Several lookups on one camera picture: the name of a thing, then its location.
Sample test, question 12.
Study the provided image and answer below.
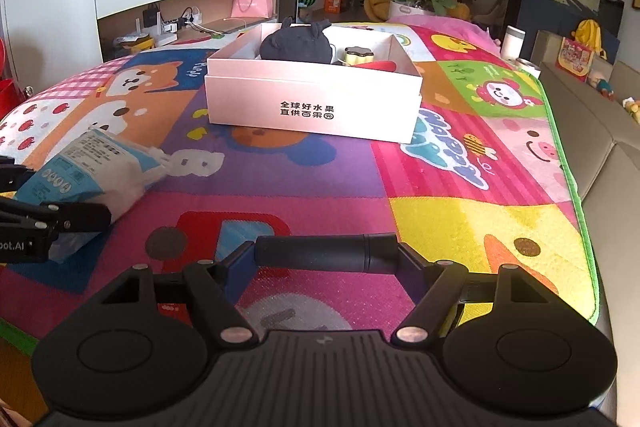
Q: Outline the colourful cartoon play mat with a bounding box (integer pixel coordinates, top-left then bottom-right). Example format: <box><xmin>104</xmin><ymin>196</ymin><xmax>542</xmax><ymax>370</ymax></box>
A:
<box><xmin>0</xmin><ymin>21</ymin><xmax>606</xmax><ymax>358</ymax></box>

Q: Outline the beige sofa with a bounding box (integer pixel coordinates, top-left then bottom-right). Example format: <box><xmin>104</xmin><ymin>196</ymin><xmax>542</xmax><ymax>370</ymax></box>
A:
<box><xmin>530</xmin><ymin>29</ymin><xmax>640</xmax><ymax>427</ymax></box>

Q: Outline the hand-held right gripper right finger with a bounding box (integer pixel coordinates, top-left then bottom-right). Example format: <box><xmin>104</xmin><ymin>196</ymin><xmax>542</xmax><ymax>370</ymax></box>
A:
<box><xmin>391</xmin><ymin>243</ymin><xmax>556</xmax><ymax>347</ymax></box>

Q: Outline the red trash bin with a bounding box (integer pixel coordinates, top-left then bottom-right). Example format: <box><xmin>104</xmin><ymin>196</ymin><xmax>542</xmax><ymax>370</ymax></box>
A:
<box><xmin>0</xmin><ymin>37</ymin><xmax>26</xmax><ymax>118</ymax></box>

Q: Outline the black plush toy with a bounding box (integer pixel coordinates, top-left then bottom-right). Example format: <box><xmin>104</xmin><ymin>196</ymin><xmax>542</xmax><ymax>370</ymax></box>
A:
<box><xmin>260</xmin><ymin>18</ymin><xmax>333</xmax><ymax>65</ymax></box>

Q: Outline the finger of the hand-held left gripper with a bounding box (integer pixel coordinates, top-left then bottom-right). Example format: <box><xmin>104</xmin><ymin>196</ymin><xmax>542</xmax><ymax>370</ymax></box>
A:
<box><xmin>0</xmin><ymin>198</ymin><xmax>112</xmax><ymax>239</ymax></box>
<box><xmin>0</xmin><ymin>156</ymin><xmax>36</xmax><ymax>192</ymax></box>

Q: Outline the pink gift bag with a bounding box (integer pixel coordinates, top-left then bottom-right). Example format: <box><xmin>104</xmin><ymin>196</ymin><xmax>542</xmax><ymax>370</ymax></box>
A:
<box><xmin>230</xmin><ymin>0</ymin><xmax>275</xmax><ymax>20</ymax></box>

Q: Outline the blue white tissue packet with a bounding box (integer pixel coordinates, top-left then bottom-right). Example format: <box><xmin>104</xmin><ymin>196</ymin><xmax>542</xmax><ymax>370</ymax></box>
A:
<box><xmin>14</xmin><ymin>127</ymin><xmax>173</xmax><ymax>264</ymax></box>

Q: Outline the white cardboard box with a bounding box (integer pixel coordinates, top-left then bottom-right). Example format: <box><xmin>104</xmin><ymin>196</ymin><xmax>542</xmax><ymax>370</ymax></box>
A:
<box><xmin>205</xmin><ymin>22</ymin><xmax>423</xmax><ymax>144</ymax></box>

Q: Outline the small yellow black tin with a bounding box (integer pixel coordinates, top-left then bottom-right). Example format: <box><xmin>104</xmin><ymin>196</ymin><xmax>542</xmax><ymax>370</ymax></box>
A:
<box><xmin>344</xmin><ymin>47</ymin><xmax>376</xmax><ymax>66</ymax></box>

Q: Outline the white power strip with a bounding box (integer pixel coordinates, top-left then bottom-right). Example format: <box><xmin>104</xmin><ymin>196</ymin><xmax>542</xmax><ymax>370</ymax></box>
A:
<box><xmin>170</xmin><ymin>9</ymin><xmax>203</xmax><ymax>34</ymax></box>

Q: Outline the black cylindrical tube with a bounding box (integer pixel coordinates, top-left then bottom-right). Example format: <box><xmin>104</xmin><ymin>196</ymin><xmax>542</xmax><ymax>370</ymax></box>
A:
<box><xmin>254</xmin><ymin>233</ymin><xmax>401</xmax><ymax>275</ymax></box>

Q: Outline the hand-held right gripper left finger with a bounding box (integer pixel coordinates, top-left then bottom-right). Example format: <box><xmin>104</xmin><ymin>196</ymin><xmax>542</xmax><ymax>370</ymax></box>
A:
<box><xmin>90</xmin><ymin>240</ymin><xmax>259</xmax><ymax>348</ymax></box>

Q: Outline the white cylinder humidifier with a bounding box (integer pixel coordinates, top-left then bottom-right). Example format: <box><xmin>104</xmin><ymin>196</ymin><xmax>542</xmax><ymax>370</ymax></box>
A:
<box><xmin>501</xmin><ymin>25</ymin><xmax>525</xmax><ymax>60</ymax></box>

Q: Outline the red yellow printed gift bag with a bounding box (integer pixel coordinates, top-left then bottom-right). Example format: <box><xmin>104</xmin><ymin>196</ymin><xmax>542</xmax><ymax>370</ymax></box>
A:
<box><xmin>556</xmin><ymin>36</ymin><xmax>598</xmax><ymax>82</ymax></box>

